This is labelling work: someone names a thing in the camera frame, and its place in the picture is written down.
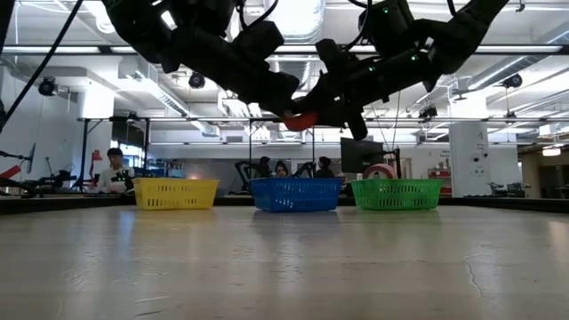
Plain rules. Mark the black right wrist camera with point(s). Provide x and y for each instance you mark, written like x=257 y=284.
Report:
x=385 y=29

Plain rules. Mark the red tape roll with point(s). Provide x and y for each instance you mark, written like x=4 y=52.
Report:
x=301 y=122

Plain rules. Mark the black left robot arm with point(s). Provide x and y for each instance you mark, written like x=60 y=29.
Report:
x=146 y=26

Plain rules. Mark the black background gantry frame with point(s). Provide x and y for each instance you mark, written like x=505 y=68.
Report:
x=251 y=146
x=84 y=151

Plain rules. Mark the silver ceiling duct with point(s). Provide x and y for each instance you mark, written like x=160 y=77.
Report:
x=306 y=18

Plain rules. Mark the blue plastic basket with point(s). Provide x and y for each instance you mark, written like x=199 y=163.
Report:
x=295 y=194

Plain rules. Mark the black background monitor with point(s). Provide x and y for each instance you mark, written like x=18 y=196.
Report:
x=361 y=155

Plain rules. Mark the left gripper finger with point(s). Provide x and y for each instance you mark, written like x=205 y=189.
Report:
x=292 y=109

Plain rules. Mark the yellow plastic basket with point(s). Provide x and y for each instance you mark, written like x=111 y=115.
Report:
x=175 y=193

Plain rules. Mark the black ceiling camera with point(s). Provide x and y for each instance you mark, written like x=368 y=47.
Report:
x=47 y=85
x=512 y=81
x=197 y=80

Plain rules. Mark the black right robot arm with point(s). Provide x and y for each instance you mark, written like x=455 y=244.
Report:
x=462 y=31

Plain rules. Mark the white pillar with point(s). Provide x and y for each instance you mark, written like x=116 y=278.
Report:
x=467 y=155

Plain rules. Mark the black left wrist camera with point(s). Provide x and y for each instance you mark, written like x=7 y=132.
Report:
x=258 y=40

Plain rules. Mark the person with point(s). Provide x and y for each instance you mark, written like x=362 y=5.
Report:
x=325 y=168
x=265 y=166
x=282 y=170
x=116 y=178

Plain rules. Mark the green plastic basket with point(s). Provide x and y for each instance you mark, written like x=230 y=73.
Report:
x=395 y=194

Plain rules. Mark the red background cart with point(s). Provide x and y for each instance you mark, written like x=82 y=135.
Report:
x=444 y=173

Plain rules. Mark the lit ceiling sign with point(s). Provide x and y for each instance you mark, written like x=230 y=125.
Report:
x=551 y=152

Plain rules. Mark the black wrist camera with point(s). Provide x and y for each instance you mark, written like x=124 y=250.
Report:
x=258 y=40
x=385 y=29

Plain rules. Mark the edge-on blue monitor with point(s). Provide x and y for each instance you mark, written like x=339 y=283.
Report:
x=31 y=160

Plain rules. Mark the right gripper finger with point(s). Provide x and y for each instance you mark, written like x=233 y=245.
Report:
x=331 y=58
x=358 y=126

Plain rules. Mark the background black robot arm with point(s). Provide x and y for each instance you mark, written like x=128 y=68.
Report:
x=53 y=180
x=306 y=169
x=242 y=171

